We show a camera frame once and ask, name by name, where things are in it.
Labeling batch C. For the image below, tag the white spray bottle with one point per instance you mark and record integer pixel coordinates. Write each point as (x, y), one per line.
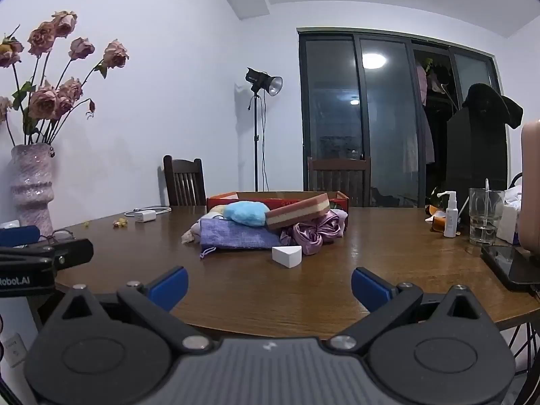
(450, 219)

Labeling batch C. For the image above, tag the white straw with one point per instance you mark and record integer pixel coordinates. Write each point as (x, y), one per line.
(487, 185)

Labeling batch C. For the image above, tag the eyeglasses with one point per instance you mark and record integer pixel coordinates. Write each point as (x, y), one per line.
(63, 234)

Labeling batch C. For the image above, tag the white wall socket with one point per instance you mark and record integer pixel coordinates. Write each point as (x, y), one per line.
(12, 350)

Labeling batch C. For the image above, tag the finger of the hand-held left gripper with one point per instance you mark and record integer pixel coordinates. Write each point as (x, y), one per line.
(71, 251)
(19, 235)

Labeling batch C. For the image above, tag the pink satin cloth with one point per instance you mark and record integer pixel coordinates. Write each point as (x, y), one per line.
(303, 234)

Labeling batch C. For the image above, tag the blue fluffy puff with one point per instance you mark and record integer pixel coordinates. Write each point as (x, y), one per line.
(247, 213)

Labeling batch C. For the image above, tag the purple burlap pouch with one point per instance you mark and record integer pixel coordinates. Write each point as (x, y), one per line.
(236, 236)

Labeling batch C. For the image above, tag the dark wooden chair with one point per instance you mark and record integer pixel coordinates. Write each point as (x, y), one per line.
(183, 181)
(337, 179)

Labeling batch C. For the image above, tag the pink laptop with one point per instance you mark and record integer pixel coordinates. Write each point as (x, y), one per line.
(531, 177)

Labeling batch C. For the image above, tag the black studio light on stand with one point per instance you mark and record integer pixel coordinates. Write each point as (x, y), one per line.
(258, 81)

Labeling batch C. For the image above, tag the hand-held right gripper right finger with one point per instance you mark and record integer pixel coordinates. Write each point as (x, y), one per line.
(371, 289)

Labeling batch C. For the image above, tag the white tissue pack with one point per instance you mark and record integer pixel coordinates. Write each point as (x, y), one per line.
(508, 223)

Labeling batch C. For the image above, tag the pink cream striped sponge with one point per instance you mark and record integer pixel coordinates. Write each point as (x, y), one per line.
(295, 215)

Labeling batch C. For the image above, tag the hanging pink garment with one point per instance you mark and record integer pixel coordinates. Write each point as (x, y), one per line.
(427, 135)

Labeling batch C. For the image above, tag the clear drinking glass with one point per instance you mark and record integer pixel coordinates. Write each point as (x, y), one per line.
(485, 219)

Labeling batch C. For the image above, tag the red cardboard box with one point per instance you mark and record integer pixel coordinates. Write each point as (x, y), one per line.
(215, 202)

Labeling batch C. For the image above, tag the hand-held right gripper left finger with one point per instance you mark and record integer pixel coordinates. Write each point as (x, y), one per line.
(168, 289)

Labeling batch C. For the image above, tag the small green plant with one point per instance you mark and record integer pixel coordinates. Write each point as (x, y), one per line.
(436, 198)

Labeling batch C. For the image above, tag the orange wrapper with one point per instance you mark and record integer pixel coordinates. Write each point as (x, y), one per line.
(438, 221)

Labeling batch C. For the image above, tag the black framed sliding glass door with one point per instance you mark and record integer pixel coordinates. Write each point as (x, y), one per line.
(388, 135)

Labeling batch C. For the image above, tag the black garment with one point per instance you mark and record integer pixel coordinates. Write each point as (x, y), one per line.
(485, 97)

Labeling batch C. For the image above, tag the cream fluffy puff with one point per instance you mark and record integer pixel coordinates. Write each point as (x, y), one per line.
(192, 234)

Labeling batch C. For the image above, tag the white wedge sponge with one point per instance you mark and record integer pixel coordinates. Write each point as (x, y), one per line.
(287, 257)

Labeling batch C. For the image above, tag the white charger block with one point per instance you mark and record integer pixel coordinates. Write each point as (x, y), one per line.
(144, 216)

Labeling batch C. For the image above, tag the black tablet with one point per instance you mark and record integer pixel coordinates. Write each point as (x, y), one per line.
(514, 266)

